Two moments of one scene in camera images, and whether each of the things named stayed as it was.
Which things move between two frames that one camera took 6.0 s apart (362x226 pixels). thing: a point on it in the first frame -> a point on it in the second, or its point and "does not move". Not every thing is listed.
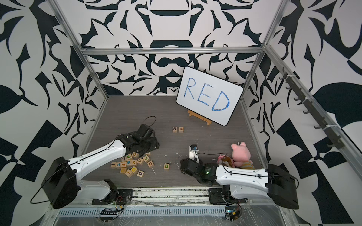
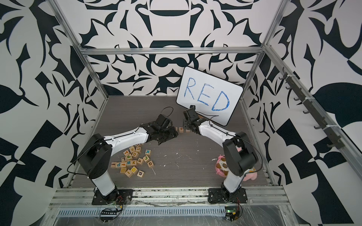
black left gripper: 155,145 -> 173,133
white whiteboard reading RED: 212,98 does not move
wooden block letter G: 150,164 does not move
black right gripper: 198,164 -> 185,123
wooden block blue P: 140,173 does not move
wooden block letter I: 128,173 does not move
